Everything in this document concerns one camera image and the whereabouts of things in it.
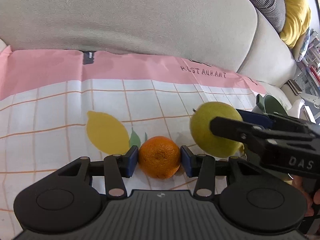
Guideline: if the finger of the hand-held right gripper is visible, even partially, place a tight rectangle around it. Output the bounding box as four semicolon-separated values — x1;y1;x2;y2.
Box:
209;116;269;145
236;109;274;128

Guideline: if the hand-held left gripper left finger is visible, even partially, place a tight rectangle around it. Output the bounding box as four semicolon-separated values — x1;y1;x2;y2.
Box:
58;145;139;197

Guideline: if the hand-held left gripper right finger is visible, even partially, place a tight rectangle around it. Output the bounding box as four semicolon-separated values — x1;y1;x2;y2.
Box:
180;145;260;197

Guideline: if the green plastic colander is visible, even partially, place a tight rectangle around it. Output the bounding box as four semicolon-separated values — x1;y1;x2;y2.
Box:
255;94;288;115

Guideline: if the orange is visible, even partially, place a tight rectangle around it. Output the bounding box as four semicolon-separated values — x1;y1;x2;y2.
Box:
138;136;181;180

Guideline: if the green pear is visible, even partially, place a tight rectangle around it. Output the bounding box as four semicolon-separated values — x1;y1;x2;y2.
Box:
189;101;247;157

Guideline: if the person's right hand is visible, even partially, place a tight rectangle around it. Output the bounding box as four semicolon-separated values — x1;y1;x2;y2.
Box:
292;175;320;218

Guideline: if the stack of books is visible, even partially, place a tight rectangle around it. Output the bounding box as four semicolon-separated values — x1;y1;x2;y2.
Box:
287;79;302;95

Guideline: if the cluttered shelf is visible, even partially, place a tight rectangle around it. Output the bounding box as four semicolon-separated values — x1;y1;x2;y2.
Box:
300;30;320;80

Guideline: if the floral cushion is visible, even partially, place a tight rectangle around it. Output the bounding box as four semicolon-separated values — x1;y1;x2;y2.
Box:
294;29;312;62

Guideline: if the pink checked printed mat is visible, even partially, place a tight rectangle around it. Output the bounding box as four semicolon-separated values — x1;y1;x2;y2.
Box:
0;45;269;232

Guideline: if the yellow cushion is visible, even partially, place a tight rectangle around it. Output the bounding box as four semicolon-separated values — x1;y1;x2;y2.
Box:
279;0;312;48

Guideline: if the houndstooth cushion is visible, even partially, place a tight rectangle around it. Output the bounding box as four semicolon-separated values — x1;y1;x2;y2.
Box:
226;0;286;33

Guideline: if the beige sofa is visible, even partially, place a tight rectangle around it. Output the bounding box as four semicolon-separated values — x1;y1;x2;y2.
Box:
0;0;300;110

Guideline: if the white metal bracket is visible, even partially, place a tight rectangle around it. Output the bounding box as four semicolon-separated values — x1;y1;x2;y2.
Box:
301;90;320;105

